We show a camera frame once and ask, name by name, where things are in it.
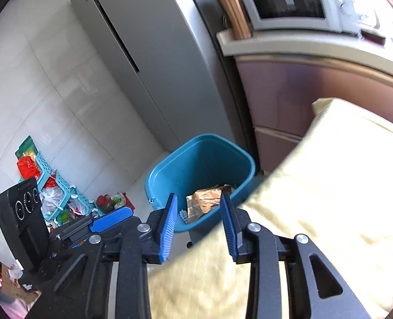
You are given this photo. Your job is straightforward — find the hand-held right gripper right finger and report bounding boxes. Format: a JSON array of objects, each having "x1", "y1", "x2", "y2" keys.
[{"x1": 220, "y1": 193, "x2": 371, "y2": 319}]

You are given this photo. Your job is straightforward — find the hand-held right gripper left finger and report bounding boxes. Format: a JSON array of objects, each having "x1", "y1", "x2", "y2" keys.
[{"x1": 27, "y1": 193, "x2": 179, "y2": 319}]

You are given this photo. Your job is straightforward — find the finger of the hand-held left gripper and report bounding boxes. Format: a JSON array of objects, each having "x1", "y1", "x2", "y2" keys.
[
  {"x1": 88, "y1": 206, "x2": 140, "y2": 235},
  {"x1": 48, "y1": 211, "x2": 100, "y2": 240}
]

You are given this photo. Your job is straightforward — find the brown foil snack wrapper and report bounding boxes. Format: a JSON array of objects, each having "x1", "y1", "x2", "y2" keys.
[{"x1": 186, "y1": 184, "x2": 233, "y2": 224}]

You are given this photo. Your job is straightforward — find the blue plastic trash bin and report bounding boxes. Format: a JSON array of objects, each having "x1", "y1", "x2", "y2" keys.
[{"x1": 145, "y1": 134, "x2": 257, "y2": 235}]

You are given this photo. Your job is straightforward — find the teal plastic basket rack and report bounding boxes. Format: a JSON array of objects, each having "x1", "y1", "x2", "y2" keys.
[{"x1": 35, "y1": 151, "x2": 96, "y2": 224}]

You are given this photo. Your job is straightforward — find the red plastic bag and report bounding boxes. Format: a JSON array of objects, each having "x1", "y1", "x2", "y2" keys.
[{"x1": 17, "y1": 156, "x2": 40, "y2": 181}]

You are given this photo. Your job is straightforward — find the cardboard box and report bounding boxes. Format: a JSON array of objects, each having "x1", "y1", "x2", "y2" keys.
[{"x1": 0, "y1": 262, "x2": 40, "y2": 304}]

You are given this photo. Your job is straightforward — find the green snack packet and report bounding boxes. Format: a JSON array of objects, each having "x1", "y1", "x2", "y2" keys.
[{"x1": 15, "y1": 136, "x2": 38, "y2": 160}]

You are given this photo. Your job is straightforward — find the yellow patterned tablecloth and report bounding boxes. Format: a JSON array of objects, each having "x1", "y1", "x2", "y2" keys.
[{"x1": 148, "y1": 98, "x2": 393, "y2": 319}]

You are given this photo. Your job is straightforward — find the brown wooden cabinet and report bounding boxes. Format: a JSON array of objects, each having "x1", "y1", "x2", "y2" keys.
[{"x1": 233, "y1": 56, "x2": 393, "y2": 175}]

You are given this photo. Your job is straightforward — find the grey refrigerator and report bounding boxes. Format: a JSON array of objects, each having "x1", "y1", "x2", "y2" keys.
[{"x1": 68, "y1": 0, "x2": 247, "y2": 154}]

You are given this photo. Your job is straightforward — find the kitchen counter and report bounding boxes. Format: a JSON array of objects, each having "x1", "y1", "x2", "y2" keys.
[{"x1": 216, "y1": 29, "x2": 393, "y2": 85}]

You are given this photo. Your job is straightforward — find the wooden cutting boards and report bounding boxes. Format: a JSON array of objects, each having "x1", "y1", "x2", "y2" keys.
[{"x1": 216, "y1": 0, "x2": 253, "y2": 40}]

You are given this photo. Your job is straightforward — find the white microwave oven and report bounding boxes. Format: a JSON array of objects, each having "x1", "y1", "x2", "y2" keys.
[{"x1": 234, "y1": 0, "x2": 383, "y2": 36}]

